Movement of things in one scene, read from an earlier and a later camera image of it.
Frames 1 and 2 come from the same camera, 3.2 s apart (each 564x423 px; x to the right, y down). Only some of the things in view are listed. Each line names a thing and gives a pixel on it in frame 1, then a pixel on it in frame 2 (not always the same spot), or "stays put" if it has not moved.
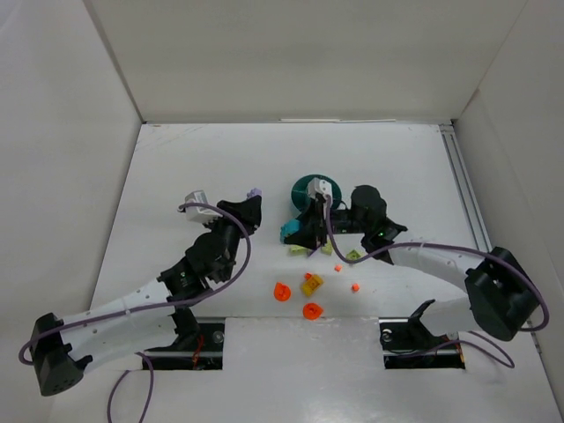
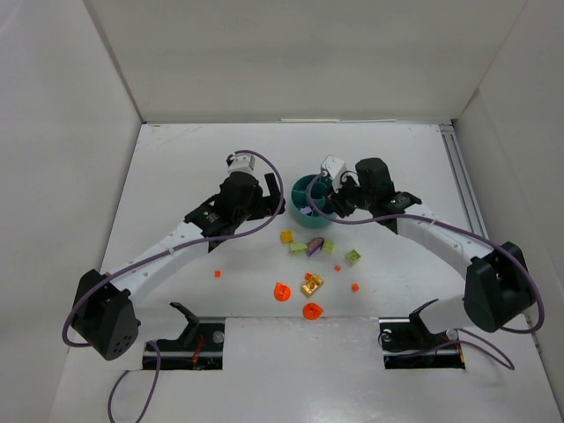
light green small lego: (328, 248) stays put
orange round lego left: (282, 293) stays put
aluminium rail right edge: (466, 186) stays put
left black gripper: (240, 212) -> (268, 199)
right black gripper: (315, 225) -> (340, 203)
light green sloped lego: (299, 250) stays put
